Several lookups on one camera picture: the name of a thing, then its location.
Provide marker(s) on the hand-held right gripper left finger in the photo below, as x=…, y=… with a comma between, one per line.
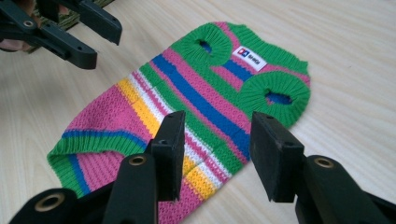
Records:
x=169, y=155

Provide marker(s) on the striped knitted pet sweater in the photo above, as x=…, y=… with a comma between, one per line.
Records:
x=193, y=102

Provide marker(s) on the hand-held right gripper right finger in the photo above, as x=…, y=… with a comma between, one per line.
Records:
x=275, y=158

